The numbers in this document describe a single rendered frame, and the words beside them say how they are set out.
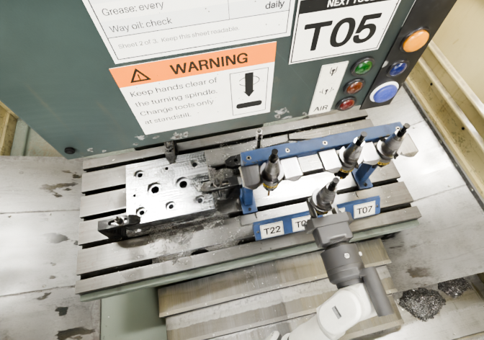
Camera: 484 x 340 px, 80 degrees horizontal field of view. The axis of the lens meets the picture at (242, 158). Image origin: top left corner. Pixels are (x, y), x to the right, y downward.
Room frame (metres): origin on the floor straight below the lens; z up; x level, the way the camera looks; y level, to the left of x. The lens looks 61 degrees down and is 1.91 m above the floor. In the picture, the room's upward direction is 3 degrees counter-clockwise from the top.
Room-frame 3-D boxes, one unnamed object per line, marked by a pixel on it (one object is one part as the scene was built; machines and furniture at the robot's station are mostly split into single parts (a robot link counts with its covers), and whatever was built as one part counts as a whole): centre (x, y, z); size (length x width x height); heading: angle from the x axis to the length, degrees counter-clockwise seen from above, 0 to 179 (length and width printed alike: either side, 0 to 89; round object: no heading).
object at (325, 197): (0.26, -0.20, 1.26); 0.04 x 0.04 x 0.07
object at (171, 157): (0.57, 0.27, 0.97); 0.13 x 0.03 x 0.15; 10
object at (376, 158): (0.39, -0.35, 1.21); 0.07 x 0.05 x 0.01; 10
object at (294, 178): (0.35, -0.13, 1.21); 0.07 x 0.05 x 0.01; 10
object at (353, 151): (0.38, -0.29, 1.26); 0.04 x 0.04 x 0.07
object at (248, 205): (0.39, -0.01, 1.05); 0.10 x 0.05 x 0.30; 10
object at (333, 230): (0.16, -0.22, 1.19); 0.13 x 0.12 x 0.10; 100
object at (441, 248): (0.51, -0.50, 0.75); 0.89 x 0.70 x 0.26; 10
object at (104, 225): (0.29, 0.41, 0.97); 0.13 x 0.03 x 0.15; 100
